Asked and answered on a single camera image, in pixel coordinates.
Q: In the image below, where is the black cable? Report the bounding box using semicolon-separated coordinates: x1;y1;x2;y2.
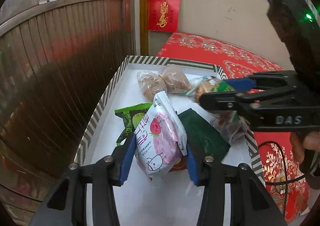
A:
256;140;311;216

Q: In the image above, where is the white pink strawberry packet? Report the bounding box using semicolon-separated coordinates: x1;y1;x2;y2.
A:
135;91;187;182

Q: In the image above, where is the green yellow clear snack bag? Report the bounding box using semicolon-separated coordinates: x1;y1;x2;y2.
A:
185;76;235;103

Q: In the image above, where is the red paper wall decoration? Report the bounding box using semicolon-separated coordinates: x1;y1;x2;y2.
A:
149;0;180;32

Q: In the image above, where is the dark green snack packet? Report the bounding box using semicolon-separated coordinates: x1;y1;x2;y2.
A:
178;108;231;161

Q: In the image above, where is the striped white storage box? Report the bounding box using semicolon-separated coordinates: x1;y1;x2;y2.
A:
73;55;266;226

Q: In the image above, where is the clear bag of red dates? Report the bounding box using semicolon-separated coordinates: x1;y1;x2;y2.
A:
210;111;248;145

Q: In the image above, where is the dark red gold packet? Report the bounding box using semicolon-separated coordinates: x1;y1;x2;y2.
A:
170;156;187;172

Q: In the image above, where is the clear bag of nuts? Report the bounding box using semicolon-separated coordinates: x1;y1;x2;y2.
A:
159;64;193;94
137;71;167;102

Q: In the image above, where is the person's right hand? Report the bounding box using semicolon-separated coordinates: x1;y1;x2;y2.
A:
290;131;320;163

